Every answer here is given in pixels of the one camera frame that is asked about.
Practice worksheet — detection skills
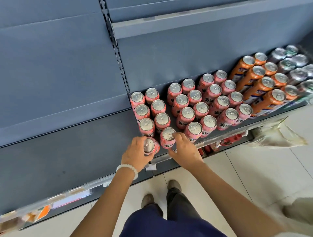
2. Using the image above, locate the person's right hand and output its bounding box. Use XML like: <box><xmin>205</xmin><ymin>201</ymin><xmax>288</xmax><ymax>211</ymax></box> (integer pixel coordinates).
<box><xmin>168</xmin><ymin>132</ymin><xmax>204</xmax><ymax>171</ymax></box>

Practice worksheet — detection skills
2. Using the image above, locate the person's left hand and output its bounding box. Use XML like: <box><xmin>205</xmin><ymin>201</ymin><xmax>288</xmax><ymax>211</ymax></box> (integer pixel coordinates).
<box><xmin>121</xmin><ymin>136</ymin><xmax>156</xmax><ymax>173</ymax></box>

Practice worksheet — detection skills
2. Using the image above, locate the pink printed soda can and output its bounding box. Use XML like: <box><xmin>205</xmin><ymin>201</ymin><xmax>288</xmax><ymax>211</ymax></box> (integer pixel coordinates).
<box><xmin>143</xmin><ymin>136</ymin><xmax>160</xmax><ymax>155</ymax></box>
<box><xmin>130</xmin><ymin>91</ymin><xmax>146</xmax><ymax>109</ymax></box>
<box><xmin>197</xmin><ymin>73</ymin><xmax>215</xmax><ymax>93</ymax></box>
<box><xmin>181</xmin><ymin>78</ymin><xmax>196</xmax><ymax>94</ymax></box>
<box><xmin>184</xmin><ymin>121</ymin><xmax>203</xmax><ymax>143</ymax></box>
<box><xmin>171</xmin><ymin>94</ymin><xmax>189</xmax><ymax>117</ymax></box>
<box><xmin>200</xmin><ymin>115</ymin><xmax>218</xmax><ymax>138</ymax></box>
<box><xmin>134</xmin><ymin>104</ymin><xmax>151</xmax><ymax>122</ymax></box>
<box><xmin>209</xmin><ymin>95</ymin><xmax>230</xmax><ymax>117</ymax></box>
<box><xmin>154</xmin><ymin>112</ymin><xmax>171</xmax><ymax>132</ymax></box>
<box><xmin>145</xmin><ymin>88</ymin><xmax>160</xmax><ymax>104</ymax></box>
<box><xmin>202</xmin><ymin>84</ymin><xmax>222</xmax><ymax>105</ymax></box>
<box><xmin>213</xmin><ymin>70</ymin><xmax>228</xmax><ymax>85</ymax></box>
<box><xmin>167</xmin><ymin>83</ymin><xmax>183</xmax><ymax>105</ymax></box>
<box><xmin>228</xmin><ymin>91</ymin><xmax>244</xmax><ymax>108</ymax></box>
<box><xmin>150</xmin><ymin>99</ymin><xmax>167</xmax><ymax>117</ymax></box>
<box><xmin>232</xmin><ymin>103</ymin><xmax>253</xmax><ymax>126</ymax></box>
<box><xmin>139</xmin><ymin>118</ymin><xmax>156</xmax><ymax>137</ymax></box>
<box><xmin>187</xmin><ymin>90</ymin><xmax>203</xmax><ymax>106</ymax></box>
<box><xmin>216</xmin><ymin>108</ymin><xmax>239</xmax><ymax>131</ymax></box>
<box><xmin>160</xmin><ymin>127</ymin><xmax>177</xmax><ymax>150</ymax></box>
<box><xmin>176</xmin><ymin>107</ymin><xmax>196</xmax><ymax>130</ymax></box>
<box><xmin>193</xmin><ymin>102</ymin><xmax>210</xmax><ymax>119</ymax></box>
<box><xmin>221</xmin><ymin>80</ymin><xmax>237</xmax><ymax>96</ymax></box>

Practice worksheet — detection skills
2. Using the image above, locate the orange striped soda can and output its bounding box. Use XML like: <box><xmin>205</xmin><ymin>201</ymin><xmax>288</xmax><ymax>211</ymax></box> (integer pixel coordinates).
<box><xmin>253</xmin><ymin>52</ymin><xmax>268</xmax><ymax>66</ymax></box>
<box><xmin>242</xmin><ymin>77</ymin><xmax>276</xmax><ymax>104</ymax></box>
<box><xmin>229</xmin><ymin>55</ymin><xmax>256</xmax><ymax>82</ymax></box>
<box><xmin>271</xmin><ymin>73</ymin><xmax>289</xmax><ymax>88</ymax></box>
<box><xmin>263</xmin><ymin>62</ymin><xmax>278</xmax><ymax>76</ymax></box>
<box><xmin>236</xmin><ymin>65</ymin><xmax>266</xmax><ymax>93</ymax></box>

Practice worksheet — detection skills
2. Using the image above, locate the group of orange cans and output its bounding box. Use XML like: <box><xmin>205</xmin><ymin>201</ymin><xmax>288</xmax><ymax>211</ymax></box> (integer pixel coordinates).
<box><xmin>250</xmin><ymin>85</ymin><xmax>299</xmax><ymax>118</ymax></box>

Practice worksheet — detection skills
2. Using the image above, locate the grey metal shelf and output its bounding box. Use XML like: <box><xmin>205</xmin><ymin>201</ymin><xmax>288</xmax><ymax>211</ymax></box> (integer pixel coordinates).
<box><xmin>0</xmin><ymin>0</ymin><xmax>313</xmax><ymax>231</ymax></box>

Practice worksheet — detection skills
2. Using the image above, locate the person's right forearm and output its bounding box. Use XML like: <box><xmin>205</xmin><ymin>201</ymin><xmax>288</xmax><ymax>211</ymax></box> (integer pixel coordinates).
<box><xmin>189</xmin><ymin>160</ymin><xmax>285</xmax><ymax>237</ymax></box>

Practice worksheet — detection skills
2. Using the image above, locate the person's left forearm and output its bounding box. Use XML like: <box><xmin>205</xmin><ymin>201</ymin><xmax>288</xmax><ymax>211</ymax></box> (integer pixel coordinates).
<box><xmin>70</xmin><ymin>171</ymin><xmax>139</xmax><ymax>237</ymax></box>

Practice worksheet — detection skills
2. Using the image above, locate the grey shoe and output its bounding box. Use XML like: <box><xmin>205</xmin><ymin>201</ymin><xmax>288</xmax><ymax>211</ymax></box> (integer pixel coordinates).
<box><xmin>141</xmin><ymin>194</ymin><xmax>155</xmax><ymax>209</ymax></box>
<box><xmin>168</xmin><ymin>180</ymin><xmax>182</xmax><ymax>192</ymax></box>

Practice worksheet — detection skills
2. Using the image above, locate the row of red snack packets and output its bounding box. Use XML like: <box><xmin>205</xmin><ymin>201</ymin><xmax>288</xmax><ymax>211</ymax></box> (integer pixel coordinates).
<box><xmin>198</xmin><ymin>133</ymin><xmax>249</xmax><ymax>156</ymax></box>

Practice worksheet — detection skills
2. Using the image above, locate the navy blue shirt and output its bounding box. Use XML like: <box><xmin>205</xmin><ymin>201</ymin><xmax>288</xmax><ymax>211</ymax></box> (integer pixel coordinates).
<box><xmin>119</xmin><ymin>204</ymin><xmax>228</xmax><ymax>237</ymax></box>

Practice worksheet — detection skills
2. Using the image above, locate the white flat packet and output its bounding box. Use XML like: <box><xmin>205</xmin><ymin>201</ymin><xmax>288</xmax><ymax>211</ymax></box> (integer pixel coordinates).
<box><xmin>52</xmin><ymin>189</ymin><xmax>92</xmax><ymax>209</ymax></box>

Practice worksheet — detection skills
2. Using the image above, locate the clear plastic bag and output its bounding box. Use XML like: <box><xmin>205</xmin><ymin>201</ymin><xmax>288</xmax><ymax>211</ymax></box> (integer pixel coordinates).
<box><xmin>246</xmin><ymin>117</ymin><xmax>308</xmax><ymax>148</ymax></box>

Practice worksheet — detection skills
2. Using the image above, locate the light grey shirt sleeve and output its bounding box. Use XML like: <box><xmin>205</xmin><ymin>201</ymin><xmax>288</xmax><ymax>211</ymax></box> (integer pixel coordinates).
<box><xmin>275</xmin><ymin>231</ymin><xmax>313</xmax><ymax>237</ymax></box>

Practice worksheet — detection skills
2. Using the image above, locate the white bead bracelet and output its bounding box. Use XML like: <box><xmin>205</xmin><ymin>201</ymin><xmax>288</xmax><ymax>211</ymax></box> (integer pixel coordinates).
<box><xmin>116</xmin><ymin>164</ymin><xmax>139</xmax><ymax>181</ymax></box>

